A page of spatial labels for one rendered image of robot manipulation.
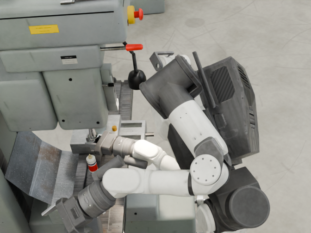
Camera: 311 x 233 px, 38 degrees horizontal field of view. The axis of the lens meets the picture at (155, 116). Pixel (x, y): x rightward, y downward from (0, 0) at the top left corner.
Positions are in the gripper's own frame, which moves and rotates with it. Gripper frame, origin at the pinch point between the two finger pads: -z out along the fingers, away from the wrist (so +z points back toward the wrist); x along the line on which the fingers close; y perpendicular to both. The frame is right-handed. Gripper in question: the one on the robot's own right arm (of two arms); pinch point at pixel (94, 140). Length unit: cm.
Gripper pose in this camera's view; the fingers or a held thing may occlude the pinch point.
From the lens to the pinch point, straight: 196.8
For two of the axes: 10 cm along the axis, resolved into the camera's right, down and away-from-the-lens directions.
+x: -3.6, 6.8, -6.4
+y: 0.8, 7.1, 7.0
